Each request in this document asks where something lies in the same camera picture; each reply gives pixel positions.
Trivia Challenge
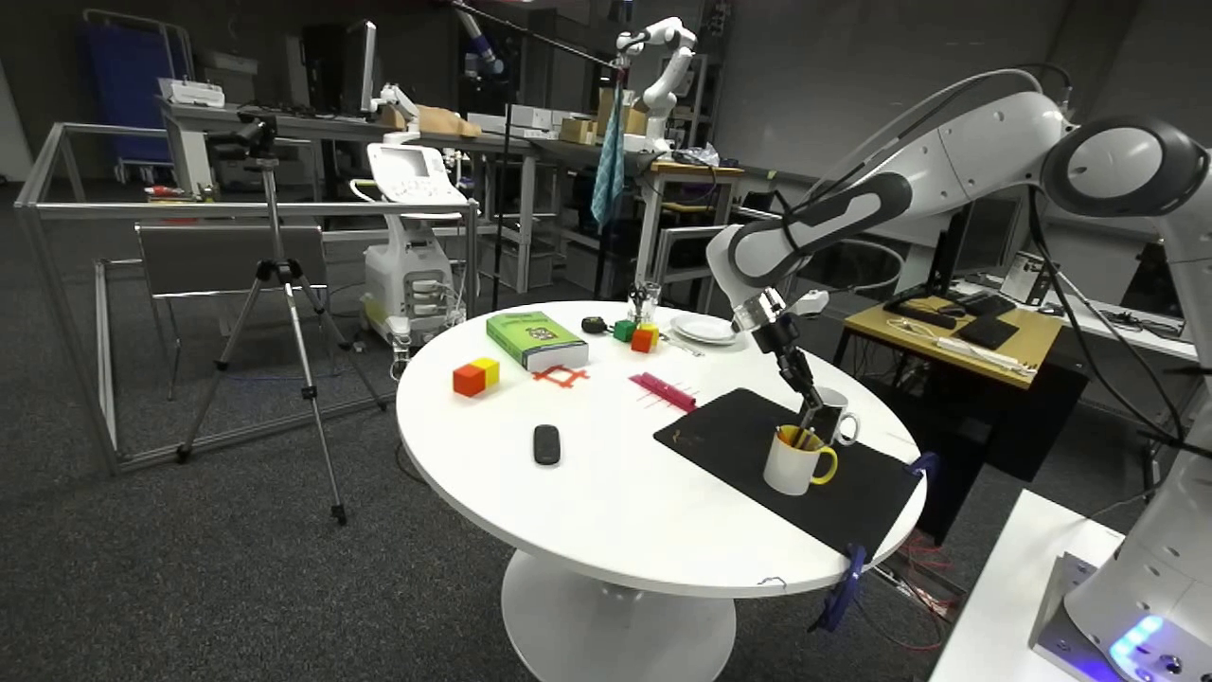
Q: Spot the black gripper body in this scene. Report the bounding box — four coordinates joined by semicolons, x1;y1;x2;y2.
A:
752;293;818;386

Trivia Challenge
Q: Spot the black pen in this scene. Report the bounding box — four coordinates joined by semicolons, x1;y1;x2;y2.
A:
793;406;827;453

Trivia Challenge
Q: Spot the yellow mug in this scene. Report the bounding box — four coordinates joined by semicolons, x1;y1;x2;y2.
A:
757;420;839;500

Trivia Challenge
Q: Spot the small white plate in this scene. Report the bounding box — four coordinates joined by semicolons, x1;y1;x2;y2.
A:
674;315;743;344

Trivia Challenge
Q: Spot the black table mat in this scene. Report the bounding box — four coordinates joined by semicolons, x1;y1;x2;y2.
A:
650;384;928;565

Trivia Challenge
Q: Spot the large white plate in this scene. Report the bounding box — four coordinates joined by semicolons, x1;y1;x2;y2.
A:
666;310;750;353

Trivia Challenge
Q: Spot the black round bin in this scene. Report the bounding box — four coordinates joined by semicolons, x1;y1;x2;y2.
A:
805;233;910;303

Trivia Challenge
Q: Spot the pink ruler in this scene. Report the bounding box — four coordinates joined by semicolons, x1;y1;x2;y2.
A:
630;366;700;418

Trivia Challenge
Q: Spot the black desk pad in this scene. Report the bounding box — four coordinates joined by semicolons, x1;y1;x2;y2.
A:
957;315;1024;353

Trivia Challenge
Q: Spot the wooden desk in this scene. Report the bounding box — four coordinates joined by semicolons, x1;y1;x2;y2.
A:
838;293;1092;509

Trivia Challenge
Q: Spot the blue tape piece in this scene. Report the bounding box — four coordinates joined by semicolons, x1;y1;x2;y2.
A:
805;543;876;635

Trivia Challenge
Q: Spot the orange plastic piece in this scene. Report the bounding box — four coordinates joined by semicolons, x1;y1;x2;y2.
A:
530;360;589;390

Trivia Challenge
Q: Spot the teal hanging cloth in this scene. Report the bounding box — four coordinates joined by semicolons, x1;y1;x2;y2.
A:
587;107;632;233

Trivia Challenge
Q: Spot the green book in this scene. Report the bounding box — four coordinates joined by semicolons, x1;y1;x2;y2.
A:
482;307;593;375

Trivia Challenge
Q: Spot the black computer mouse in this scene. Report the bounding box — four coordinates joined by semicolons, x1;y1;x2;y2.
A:
530;420;565;471

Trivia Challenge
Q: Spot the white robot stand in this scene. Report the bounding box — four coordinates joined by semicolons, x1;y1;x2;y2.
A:
924;488;1127;682

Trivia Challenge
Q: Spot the white machine cart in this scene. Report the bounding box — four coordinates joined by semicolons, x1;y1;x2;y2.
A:
348;139;472;357

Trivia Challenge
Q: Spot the cardboard box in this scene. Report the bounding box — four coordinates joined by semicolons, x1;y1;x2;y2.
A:
410;107;484;142

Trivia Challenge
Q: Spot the grey flat panel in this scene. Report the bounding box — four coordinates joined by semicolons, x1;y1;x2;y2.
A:
131;224;328;303

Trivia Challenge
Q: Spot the blue panel cart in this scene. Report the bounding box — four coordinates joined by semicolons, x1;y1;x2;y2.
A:
78;9;192;166

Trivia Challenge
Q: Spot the black cup with white handle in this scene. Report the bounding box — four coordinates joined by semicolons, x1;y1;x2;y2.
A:
809;386;868;452

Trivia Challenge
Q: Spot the white table pedestal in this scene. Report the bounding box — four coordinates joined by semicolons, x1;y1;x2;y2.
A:
495;545;743;682

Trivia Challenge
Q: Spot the grey metal frame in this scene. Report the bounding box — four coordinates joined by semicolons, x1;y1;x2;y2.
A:
12;118;484;473

